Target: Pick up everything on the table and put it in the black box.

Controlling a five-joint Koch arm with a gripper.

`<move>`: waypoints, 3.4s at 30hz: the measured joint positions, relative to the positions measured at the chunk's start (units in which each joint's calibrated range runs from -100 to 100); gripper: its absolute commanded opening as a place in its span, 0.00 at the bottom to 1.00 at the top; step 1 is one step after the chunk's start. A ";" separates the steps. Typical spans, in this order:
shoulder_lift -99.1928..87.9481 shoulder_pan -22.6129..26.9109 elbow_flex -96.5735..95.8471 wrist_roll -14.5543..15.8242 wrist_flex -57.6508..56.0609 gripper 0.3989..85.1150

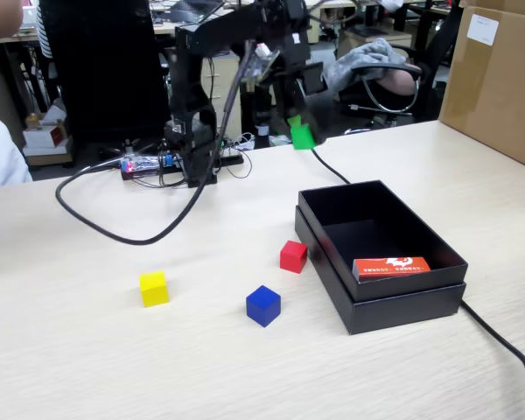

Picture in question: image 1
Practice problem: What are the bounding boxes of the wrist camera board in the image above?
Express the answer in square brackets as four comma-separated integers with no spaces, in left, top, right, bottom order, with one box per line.
[243,41,282,84]

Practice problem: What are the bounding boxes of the black cardboard box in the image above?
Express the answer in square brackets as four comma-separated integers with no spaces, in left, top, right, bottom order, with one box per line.
[297,178,469,303]

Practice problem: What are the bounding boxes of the person in striped shirt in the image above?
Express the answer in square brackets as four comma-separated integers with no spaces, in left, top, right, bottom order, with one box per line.
[34,0,54,59]

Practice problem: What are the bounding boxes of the thin black wire bundle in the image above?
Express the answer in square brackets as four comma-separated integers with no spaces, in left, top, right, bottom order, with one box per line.
[129,54,255,190]

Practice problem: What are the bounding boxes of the blue wooden cube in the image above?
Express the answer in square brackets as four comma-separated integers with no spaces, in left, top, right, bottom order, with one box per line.
[245,284,282,328]

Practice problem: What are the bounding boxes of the white red small carton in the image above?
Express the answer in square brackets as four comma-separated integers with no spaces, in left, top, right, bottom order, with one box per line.
[22,124,67,150]

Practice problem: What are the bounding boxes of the person in white shirt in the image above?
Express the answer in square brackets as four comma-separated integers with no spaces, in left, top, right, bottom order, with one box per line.
[0,72,34,189]

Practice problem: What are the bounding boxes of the large brown cardboard box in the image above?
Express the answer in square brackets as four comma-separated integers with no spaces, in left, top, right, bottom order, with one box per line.
[437,0,525,174]

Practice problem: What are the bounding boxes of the red wooden cube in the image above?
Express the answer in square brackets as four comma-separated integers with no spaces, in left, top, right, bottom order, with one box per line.
[279,240,309,275]

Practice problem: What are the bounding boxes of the black open laptop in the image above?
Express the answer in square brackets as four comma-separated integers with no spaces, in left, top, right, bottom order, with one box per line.
[169,0,225,18]

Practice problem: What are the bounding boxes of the orange printed carton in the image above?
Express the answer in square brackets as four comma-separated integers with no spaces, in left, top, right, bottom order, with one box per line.
[352,256,432,281]

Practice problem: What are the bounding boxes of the black mesh office chair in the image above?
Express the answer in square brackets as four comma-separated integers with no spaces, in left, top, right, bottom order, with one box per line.
[38,0,172,144]

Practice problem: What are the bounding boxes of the chrome armrest office chair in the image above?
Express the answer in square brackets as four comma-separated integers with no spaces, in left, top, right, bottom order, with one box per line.
[335,0,461,135]

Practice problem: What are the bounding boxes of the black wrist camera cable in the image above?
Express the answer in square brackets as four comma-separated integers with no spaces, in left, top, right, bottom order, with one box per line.
[54,38,257,246]

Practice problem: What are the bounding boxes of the beige filing cabinet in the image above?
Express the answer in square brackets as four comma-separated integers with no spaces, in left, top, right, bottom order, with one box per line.
[0,65,27,150]

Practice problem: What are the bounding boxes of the green wooden cube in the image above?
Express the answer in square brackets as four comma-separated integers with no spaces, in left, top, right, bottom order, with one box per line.
[290,123,316,151]

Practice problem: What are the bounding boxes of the black vertical pole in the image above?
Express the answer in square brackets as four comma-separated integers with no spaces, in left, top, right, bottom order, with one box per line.
[253,80,273,149]

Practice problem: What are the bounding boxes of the thick black cable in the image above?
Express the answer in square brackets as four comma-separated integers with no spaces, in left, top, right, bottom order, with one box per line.
[308,146,525,420]

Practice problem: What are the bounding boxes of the grey blanket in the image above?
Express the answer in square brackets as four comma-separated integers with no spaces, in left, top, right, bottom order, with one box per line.
[323,38,409,97]

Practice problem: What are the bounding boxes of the flat cardboard box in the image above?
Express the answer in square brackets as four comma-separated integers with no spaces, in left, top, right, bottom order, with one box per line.
[24,137,74,167]

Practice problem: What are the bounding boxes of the controller board with red LED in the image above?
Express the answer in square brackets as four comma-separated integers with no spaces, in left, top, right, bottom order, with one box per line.
[120,150,177,179]

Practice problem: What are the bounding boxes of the yellow wooden cube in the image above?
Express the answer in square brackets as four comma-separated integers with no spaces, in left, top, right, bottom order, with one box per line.
[139,269,171,308]

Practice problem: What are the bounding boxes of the beige office desk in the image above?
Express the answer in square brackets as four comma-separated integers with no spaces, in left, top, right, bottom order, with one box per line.
[151,12,246,37]

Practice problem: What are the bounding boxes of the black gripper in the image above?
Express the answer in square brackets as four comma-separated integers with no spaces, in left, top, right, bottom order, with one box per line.
[272,41,326,147]

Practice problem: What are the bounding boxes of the beige drawer cabinet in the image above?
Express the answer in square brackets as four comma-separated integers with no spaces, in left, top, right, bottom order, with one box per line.
[200,50,242,141]

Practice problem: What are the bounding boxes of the bare person forearm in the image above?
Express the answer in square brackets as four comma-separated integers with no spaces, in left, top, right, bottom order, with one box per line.
[0,0,25,45]

